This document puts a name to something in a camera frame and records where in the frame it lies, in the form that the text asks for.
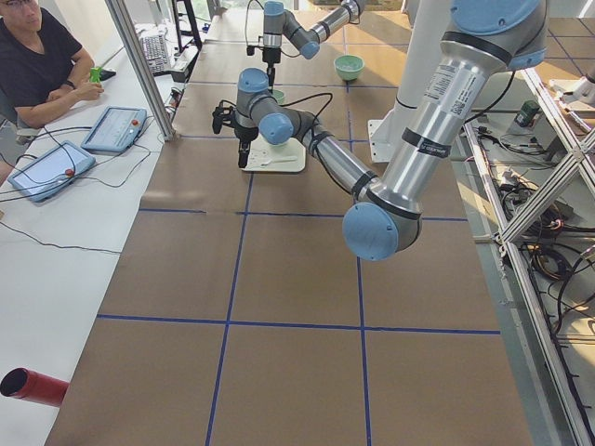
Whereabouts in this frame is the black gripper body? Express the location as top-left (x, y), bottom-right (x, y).
top-left (234, 123), bottom-right (258, 145)
top-left (262, 46), bottom-right (281, 66)

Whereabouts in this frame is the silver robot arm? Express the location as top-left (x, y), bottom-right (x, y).
top-left (230, 1), bottom-right (549, 261)
top-left (259, 0), bottom-right (367, 90)

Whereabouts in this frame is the pale green bear tray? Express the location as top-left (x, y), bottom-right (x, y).
top-left (242, 137), bottom-right (306, 173)

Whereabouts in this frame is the green bowl on tray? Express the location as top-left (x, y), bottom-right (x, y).
top-left (270, 138), bottom-right (291, 147)

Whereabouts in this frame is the white plastic spoon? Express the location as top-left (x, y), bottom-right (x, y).
top-left (259, 156), bottom-right (298, 167)

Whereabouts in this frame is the green bowl with ice cubes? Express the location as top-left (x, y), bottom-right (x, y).
top-left (334, 55), bottom-right (365, 82)

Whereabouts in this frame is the black computer keyboard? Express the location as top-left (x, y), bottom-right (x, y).
top-left (140, 33), bottom-right (170, 76)

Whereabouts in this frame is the far blue teach pendant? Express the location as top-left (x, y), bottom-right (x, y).
top-left (81, 106), bottom-right (147, 154)

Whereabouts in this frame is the blue teach pendant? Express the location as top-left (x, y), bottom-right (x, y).
top-left (81, 106), bottom-right (147, 154)
top-left (7, 140), bottom-right (96, 203)

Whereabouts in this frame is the green handheld object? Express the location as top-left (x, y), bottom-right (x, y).
top-left (89, 67), bottom-right (101, 84)

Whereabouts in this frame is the near blue teach pendant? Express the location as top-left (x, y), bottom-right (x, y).
top-left (7, 140), bottom-right (96, 203)

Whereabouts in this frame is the seated person black shirt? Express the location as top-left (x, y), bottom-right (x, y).
top-left (1, 1), bottom-right (104, 128)

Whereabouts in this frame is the red cylinder tube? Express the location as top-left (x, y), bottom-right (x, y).
top-left (1, 367), bottom-right (69, 407)

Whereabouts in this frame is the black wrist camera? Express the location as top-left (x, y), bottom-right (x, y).
top-left (212, 104), bottom-right (235, 135)

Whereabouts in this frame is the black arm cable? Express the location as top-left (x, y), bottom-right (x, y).
top-left (278, 92), bottom-right (334, 123)

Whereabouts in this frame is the aluminium frame post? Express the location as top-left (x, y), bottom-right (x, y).
top-left (105, 0), bottom-right (176, 141)

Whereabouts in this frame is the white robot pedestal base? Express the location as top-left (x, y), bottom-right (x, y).
top-left (368, 0), bottom-right (451, 164)

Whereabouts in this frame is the aluminium frame rack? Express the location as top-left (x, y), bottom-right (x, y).
top-left (456, 69), bottom-right (594, 445)

